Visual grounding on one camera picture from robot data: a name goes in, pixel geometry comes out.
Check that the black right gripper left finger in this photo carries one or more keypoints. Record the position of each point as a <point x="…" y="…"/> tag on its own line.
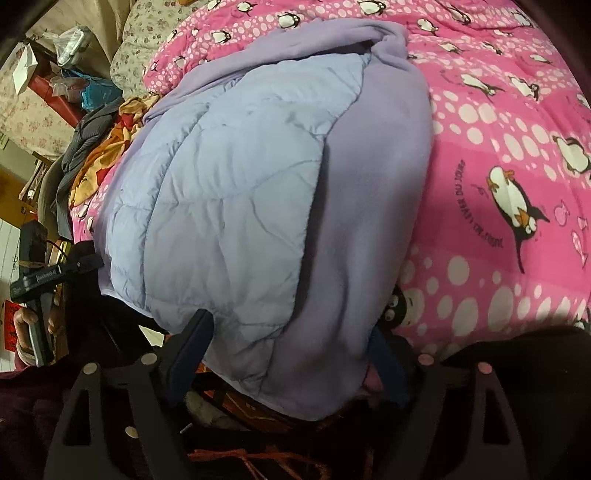
<point x="126" y="422"/>

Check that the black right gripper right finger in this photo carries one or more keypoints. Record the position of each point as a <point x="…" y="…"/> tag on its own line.
<point x="443" y="423"/>

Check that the lilac fleece jacket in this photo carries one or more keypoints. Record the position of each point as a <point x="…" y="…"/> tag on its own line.
<point x="277" y="188"/>

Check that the left hand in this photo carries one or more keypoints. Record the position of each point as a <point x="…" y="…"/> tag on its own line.
<point x="24" y="318"/>

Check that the dark grey garment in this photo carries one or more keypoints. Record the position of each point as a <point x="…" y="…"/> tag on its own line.
<point x="52" y="205"/>

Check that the yellow red cloth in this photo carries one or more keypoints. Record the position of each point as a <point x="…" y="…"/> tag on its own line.
<point x="128" y="122"/>

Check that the pink penguin blanket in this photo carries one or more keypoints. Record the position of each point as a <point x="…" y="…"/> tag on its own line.
<point x="501" y="241"/>

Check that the blue plastic bag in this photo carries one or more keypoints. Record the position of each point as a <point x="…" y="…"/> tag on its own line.
<point x="97" y="92"/>

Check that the red wooden furniture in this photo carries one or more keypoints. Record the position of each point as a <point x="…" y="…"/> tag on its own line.
<point x="40" y="84"/>

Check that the white plastic bag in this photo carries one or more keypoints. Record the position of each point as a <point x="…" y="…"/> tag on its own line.
<point x="70" y="45"/>

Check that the floral beige bed sheet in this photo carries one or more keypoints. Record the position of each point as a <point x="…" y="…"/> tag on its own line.
<point x="147" y="26"/>

